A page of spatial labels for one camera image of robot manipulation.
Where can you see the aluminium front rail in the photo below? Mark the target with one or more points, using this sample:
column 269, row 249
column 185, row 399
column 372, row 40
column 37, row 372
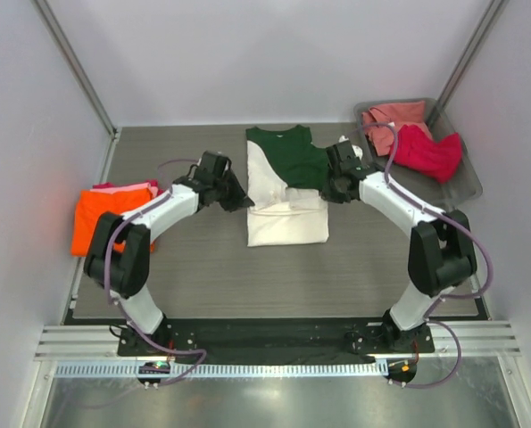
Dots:
column 476, row 338

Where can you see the right aluminium frame post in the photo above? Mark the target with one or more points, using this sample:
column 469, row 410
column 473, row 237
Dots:
column 479, row 35

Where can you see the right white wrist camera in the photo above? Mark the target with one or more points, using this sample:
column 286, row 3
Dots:
column 356, row 149

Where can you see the crimson red t shirt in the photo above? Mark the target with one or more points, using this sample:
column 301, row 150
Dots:
column 417, row 151

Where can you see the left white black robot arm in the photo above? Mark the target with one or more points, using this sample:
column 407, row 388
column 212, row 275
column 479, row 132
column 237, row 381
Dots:
column 119, row 254

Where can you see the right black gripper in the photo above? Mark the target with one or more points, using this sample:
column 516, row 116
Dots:
column 328, row 194

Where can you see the salmon pink t shirt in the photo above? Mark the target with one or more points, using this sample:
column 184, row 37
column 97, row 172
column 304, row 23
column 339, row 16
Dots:
column 397, row 115

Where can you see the folded light pink t shirt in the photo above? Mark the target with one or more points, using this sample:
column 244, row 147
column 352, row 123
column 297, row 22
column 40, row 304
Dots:
column 131, row 189

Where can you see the left aluminium frame post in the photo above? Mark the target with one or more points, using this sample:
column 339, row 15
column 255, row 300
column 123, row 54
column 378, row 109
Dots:
column 65, row 48

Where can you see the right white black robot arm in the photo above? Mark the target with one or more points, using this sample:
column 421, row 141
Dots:
column 441, row 254

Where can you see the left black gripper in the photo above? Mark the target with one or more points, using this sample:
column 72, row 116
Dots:
column 240, row 200

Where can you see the aluminium frame post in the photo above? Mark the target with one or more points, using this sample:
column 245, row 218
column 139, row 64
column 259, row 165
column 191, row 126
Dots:
column 65, row 48
column 479, row 35

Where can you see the folded orange t shirt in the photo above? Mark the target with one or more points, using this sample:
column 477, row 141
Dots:
column 93, row 203

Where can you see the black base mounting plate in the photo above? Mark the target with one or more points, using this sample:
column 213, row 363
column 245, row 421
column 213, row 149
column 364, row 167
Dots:
column 294, row 341

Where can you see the white slotted cable duct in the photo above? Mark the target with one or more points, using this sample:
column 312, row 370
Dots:
column 155, row 369

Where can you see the white green raglan t shirt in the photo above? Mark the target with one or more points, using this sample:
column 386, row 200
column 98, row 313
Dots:
column 285, row 175

